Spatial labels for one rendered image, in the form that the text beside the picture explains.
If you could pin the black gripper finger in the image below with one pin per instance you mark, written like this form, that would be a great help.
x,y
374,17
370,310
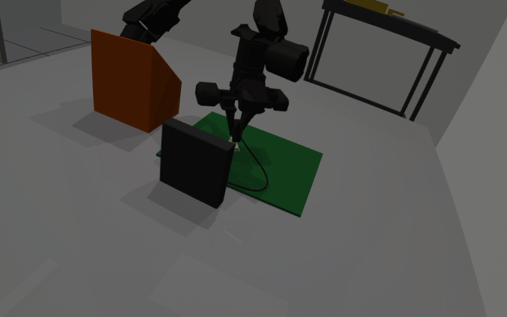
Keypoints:
x,y
229,115
246,117

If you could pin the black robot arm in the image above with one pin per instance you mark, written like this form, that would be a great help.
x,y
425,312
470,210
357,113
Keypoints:
x,y
267,47

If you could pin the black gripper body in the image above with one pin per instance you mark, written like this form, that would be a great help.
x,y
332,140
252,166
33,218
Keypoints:
x,y
208,94

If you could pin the green circuit board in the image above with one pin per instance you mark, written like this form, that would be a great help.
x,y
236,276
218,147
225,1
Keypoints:
x,y
289,166

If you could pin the black cable with plug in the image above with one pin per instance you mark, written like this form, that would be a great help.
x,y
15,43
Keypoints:
x,y
237,137

